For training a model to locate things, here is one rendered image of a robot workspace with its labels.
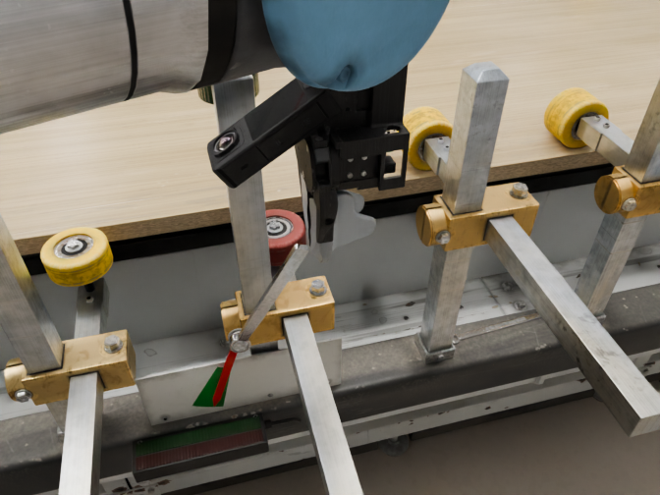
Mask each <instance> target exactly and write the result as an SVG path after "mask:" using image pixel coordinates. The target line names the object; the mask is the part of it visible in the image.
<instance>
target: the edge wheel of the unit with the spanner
mask: <svg viewBox="0 0 660 495"><path fill-rule="evenodd" d="M266 222H267V233H268V243H269V253H270V264H271V266H280V265H282V264H283V262H284V261H285V259H286V257H287V256H288V254H289V253H290V251H291V250H292V248H293V246H294V245H295V244H299V245H306V234H305V223H304V221H303V220H302V219H301V217H300V216H299V215H297V214H296V213H294V212H291V211H288V210H282V209H271V210H266Z"/></svg>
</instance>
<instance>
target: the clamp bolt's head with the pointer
mask: <svg viewBox="0 0 660 495"><path fill-rule="evenodd" d="M241 330H242V328H238V329H234V330H232V331H231V332H230V333H229V334H228V340H229V338H230V337H231V336H232V335H234V334H236V333H240V332H241ZM247 346H248V342H246V341H238V342H236V343H234V344H233V346H232V349H233V350H235V351H237V352H240V351H243V350H246V349H247ZM236 356H237V353H234V352H232V351H231V350H230V351H229V353H228V356H227V359H226V361H225V364H224V367H223V370H222V373H221V376H220V379H219V381H218V384H217V387H216V390H215V393H214V396H213V405H214V407H215V406H216V405H217V403H218V402H219V401H220V400H221V397H222V394H223V391H224V389H225V386H226V383H227V380H228V378H229V375H230V372H231V369H232V367H233V364H234V361H235V358H236Z"/></svg>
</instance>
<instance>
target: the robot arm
mask: <svg viewBox="0 0 660 495"><path fill-rule="evenodd" d="M449 2H450V0H0V135H1V134H5V133H8V132H11V131H15V130H19V129H23V128H26V127H30V126H34V125H38V124H42V123H45V122H49V121H53V120H57V119H60V118H64V117H68V116H72V115H75V114H79V113H82V112H86V111H90V110H93V109H97V108H101V107H105V106H108V105H112V104H116V103H120V102H123V101H127V100H131V99H135V98H139V97H142V96H146V95H149V94H153V93H156V92H166V93H173V94H178V93H186V92H189V91H190V90H194V89H198V88H201V87H205V86H211V85H215V84H219V83H224V82H228V81H231V80H235V79H238V78H242V77H246V76H249V75H253V74H256V73H260V72H264V71H267V70H271V69H275V68H287V70H288V71H289V72H290V73H291V74H292V75H293V76H294V77H295V78H294V79H293V80H292V81H290V82H289V83H287V84H286V85H285V86H283V87H282V88H281V89H279V90H278V91H277V92H275V93H274V94H273V95H271V96H270V97H268V98H267V99H266V100H264V101H263V102H262V103H260V104H259V105H258V106H256V107H255V108H254V109H252V110H251V111H250V112H248V113H247V114H246V115H244V116H243V118H241V119H240V120H239V121H237V122H236V123H235V124H233V125H232V126H230V127H229V128H228V129H226V130H225V131H224V132H222V133H221V134H220V135H218V136H217V137H215V138H214V139H213V140H211V141H210V142H209V143H208V144H207V153H208V157H209V161H210V165H211V169H212V172H213V173H214V174H215V175H216V176H217V177H218V178H219V179H220V180H221V181H223V182H224V183H225V184H226V185H227V186H228V187H229V188H231V189H235V188H236V187H237V186H239V185H240V184H241V183H243V182H244V181H246V180H247V179H248V178H250V177H251V176H253V175H254V174H255V173H257V172H258V171H260V170H261V169H262V168H264V167H265V166H267V165H268V164H269V163H271V162H272V161H274V160H275V159H276V158H278V157H279V156H280V155H282V154H283V153H285V152H286V151H287V150H289V149H290V148H292V147H293V146H295V152H296V156H297V161H298V171H299V179H300V188H301V196H302V208H303V216H304V222H305V227H306V233H307V240H308V245H309V246H310V250H311V252H312V253H313V255H314V256H315V257H316V258H317V259H318V260H319V261H320V262H321V263H322V262H327V261H328V260H329V258H330V255H331V252H332V251H333V250H334V249H335V248H337V247H339V246H342V245H345V244H348V243H350V242H353V241H356V240H358V239H361V238H364V237H366V236H369V235H370V234H371V233H372V232H373V231H374V230H375V227H376V221H375V219H374V218H373V217H371V216H367V215H363V214H360V212H361V211H362V209H363V207H364V198H363V196H362V195H361V194H359V193H355V192H349V191H346V190H349V189H355V188H357V190H365V189H371V188H378V189H379V190H380V191H385V190H390V189H397V188H403V187H404V186H405V181H406V173H407V163H408V153H409V144H410V134H411V133H410V132H409V131H408V129H407V128H406V127H405V125H404V123H403V118H404V108H405V97H406V86H407V75H408V64H409V62H410V61H411V60H412V59H413V58H414V57H415V55H416V54H417V53H418V52H419V51H420V50H421V48H422V47H423V46H424V44H425V43H426V42H427V40H428V39H429V37H430V36H431V34H432V33H433V32H434V31H435V29H436V27H437V26H438V24H439V22H440V20H441V18H442V16H443V14H444V13H445V11H446V8H447V6H448V4H449ZM390 130H394V131H399V132H398V133H391V134H390ZM395 150H403V158H402V168H401V175H397V176H391V177H384V174H390V173H395V172H396V162H395V161H394V160H393V158H392V157H391V155H387V156H386V152H393V151H395Z"/></svg>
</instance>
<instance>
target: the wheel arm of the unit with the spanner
mask: <svg viewBox="0 0 660 495"><path fill-rule="evenodd" d="M280 267H281V265H280V266H271V274H272V279H273V278H274V276H275V275H276V273H277V272H278V270H279V268H280ZM283 325H284V335H285V339H286V343H287V347H288V350H289V354H290V358H291V362H292V366H293V370H294V373H295V376H296V380H297V384H298V388H299V392H300V395H301V399H302V406H303V410H304V414H305V417H306V421H307V425H308V429H309V433H310V437H311V440H312V444H313V448H314V452H315V456H316V459H317V462H318V466H319V470H320V474H321V478H322V482H323V485H324V489H325V493H326V495H363V493H362V490H361V486H360V483H359V480H358V474H357V471H356V468H355V465H354V462H353V458H352V455H351V452H350V449H349V446H348V442H347V439H346V436H345V433H344V430H343V426H342V423H341V420H340V418H339V415H338V411H337V408H336V405H335V402H334V398H333V395H332V392H331V389H330V386H329V382H328V379H327V376H326V373H325V370H324V366H323V363H322V360H321V357H320V354H319V350H318V348H317V345H316V342H315V339H314V335H313V332H312V329H311V326H310V323H309V319H308V316H307V313H306V314H301V315H296V316H291V317H285V318H283Z"/></svg>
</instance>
